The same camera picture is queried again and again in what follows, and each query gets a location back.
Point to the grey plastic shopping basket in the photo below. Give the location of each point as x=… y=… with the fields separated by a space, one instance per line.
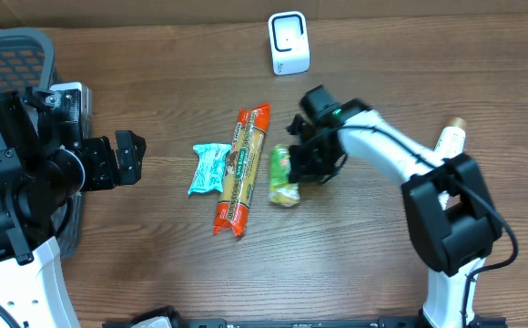
x=27 y=60

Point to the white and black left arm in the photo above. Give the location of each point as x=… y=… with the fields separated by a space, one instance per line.
x=45 y=161

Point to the green snack packet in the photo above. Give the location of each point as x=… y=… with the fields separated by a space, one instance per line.
x=281 y=191

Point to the mint green wipes packet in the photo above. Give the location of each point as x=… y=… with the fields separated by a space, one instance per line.
x=210 y=171

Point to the white tube with gold cap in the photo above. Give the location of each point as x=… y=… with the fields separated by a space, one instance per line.
x=452 y=139

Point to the white barcode scanner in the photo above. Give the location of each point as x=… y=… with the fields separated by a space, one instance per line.
x=289 y=43

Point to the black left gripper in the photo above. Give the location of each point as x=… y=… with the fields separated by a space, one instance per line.
x=131 y=158

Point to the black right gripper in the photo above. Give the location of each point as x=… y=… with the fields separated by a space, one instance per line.
x=302 y=174

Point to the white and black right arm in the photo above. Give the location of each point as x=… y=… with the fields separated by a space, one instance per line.
x=447 y=206

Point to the orange spaghetti packet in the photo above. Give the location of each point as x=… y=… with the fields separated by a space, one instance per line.
x=241 y=168

